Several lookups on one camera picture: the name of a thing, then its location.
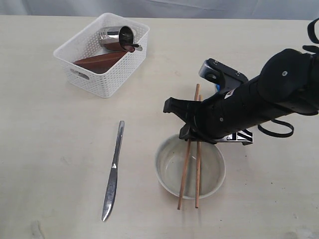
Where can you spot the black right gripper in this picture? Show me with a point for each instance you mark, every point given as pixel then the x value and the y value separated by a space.
pixel 217 119

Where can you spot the brown wooden chopstick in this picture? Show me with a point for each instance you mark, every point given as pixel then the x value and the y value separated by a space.
pixel 197 97
pixel 197 179

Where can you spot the brown wooden chopstick front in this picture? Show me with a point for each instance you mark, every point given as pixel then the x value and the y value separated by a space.
pixel 197 179

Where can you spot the floral ceramic bowl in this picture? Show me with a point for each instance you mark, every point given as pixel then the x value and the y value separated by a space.
pixel 169 161

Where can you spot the blue snack chip bag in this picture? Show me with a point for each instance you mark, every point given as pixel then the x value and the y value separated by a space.
pixel 218 87

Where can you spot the stainless steel table knife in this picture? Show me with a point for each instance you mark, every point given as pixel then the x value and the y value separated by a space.
pixel 111 188

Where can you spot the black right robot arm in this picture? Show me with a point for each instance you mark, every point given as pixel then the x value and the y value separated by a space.
pixel 288 83

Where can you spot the dark spoon in cup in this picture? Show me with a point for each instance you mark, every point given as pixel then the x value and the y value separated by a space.
pixel 132 47

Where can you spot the brown wooden plate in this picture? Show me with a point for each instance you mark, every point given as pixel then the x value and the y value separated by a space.
pixel 101 63

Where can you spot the white woven plastic basket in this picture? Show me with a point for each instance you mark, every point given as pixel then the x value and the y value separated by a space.
pixel 85 44

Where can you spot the shiny metal cup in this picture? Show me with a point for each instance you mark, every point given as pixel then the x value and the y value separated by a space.
pixel 114 37

